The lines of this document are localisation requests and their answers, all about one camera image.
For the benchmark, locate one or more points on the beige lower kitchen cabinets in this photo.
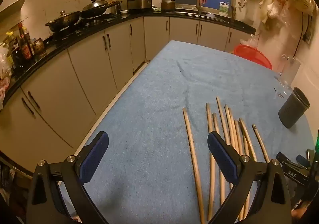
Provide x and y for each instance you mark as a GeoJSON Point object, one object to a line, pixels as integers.
{"type": "Point", "coordinates": [87, 69]}

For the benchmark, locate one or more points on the small brown jar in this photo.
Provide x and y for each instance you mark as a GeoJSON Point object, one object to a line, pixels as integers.
{"type": "Point", "coordinates": [38, 45]}

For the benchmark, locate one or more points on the wall power outlet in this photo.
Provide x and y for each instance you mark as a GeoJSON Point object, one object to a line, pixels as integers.
{"type": "Point", "coordinates": [307, 38]}

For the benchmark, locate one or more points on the white plastic bag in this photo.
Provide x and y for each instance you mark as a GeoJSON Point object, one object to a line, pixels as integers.
{"type": "Point", "coordinates": [249, 40]}

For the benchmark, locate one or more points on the dark sauce bottle red label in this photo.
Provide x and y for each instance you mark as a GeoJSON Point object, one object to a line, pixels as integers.
{"type": "Point", "coordinates": [26, 49]}

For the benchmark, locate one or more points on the red plastic basket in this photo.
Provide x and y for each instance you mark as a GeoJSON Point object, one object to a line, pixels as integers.
{"type": "Point", "coordinates": [251, 54]}

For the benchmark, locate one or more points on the white detergent bottle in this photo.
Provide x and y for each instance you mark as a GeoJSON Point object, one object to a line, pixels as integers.
{"type": "Point", "coordinates": [224, 9]}

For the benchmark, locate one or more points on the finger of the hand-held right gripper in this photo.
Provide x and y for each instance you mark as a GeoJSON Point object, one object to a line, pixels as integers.
{"type": "Point", "coordinates": [302, 160]}
{"type": "Point", "coordinates": [291, 174]}

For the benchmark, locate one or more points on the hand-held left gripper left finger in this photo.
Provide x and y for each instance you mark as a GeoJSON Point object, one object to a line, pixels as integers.
{"type": "Point", "coordinates": [93, 156]}

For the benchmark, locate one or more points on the dark grey utensil holder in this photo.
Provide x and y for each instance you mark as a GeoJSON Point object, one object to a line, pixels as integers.
{"type": "Point", "coordinates": [291, 111]}

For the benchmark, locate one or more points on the frosted glass mug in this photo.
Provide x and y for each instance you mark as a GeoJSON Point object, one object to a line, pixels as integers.
{"type": "Point", "coordinates": [290, 70]}

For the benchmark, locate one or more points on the black gas stove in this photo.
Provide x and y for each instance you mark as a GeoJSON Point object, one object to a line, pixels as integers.
{"type": "Point", "coordinates": [94, 22]}

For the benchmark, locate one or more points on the wok with steel lid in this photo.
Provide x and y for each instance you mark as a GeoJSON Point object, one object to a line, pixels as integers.
{"type": "Point", "coordinates": [96, 5]}

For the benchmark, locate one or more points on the metal sink faucet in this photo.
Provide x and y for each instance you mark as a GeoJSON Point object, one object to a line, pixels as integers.
{"type": "Point", "coordinates": [200, 8]}

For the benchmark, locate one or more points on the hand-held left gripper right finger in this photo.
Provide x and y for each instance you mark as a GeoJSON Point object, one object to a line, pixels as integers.
{"type": "Point", "coordinates": [224, 159]}

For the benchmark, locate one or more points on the bunch of wooden chopsticks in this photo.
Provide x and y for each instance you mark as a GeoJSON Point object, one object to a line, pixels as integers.
{"type": "Point", "coordinates": [190, 144]}

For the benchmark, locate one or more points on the steel kitchen sink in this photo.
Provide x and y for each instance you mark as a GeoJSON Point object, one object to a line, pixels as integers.
{"type": "Point", "coordinates": [199, 13]}

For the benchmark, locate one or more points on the blue table cloth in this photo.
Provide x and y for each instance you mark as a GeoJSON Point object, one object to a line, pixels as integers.
{"type": "Point", "coordinates": [162, 94]}

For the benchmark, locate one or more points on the frying pan with glass lid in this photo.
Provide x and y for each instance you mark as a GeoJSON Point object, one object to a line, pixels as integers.
{"type": "Point", "coordinates": [64, 19]}

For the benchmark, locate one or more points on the black kitchen countertop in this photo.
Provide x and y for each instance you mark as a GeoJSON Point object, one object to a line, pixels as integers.
{"type": "Point", "coordinates": [74, 39]}

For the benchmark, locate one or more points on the crumpled plastic bags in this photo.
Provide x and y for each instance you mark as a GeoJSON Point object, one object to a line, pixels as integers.
{"type": "Point", "coordinates": [3, 82]}

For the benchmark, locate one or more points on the brown cooking pot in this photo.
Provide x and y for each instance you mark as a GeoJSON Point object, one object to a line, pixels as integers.
{"type": "Point", "coordinates": [167, 4]}

